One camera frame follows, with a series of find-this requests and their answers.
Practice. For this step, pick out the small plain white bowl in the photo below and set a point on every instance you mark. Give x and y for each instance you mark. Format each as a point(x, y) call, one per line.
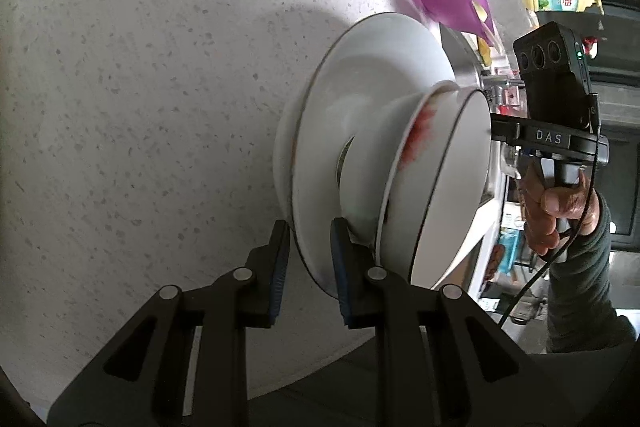
point(370, 167)

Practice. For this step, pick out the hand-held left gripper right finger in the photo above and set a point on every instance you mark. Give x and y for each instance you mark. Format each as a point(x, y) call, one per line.
point(340, 277)

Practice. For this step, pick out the person's right hand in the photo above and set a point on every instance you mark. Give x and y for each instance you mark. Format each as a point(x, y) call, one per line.
point(555, 212)

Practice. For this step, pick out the small bowl with red print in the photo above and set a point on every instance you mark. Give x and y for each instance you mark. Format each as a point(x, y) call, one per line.
point(450, 187)

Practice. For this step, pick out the person's right forearm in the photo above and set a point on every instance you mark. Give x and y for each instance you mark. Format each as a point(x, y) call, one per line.
point(585, 297)

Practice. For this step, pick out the yellow sponge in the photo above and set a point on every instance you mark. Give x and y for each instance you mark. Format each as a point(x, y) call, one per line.
point(484, 49)

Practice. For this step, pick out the large white bowl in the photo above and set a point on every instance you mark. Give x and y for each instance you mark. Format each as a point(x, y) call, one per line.
point(360, 72)

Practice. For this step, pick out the chrome faucet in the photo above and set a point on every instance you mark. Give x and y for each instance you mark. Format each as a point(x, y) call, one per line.
point(497, 86)

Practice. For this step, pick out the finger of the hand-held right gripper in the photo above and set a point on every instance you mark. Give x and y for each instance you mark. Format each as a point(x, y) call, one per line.
point(505, 129)

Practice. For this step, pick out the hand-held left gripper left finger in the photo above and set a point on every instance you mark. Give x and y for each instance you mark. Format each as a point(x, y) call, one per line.
point(277, 277)

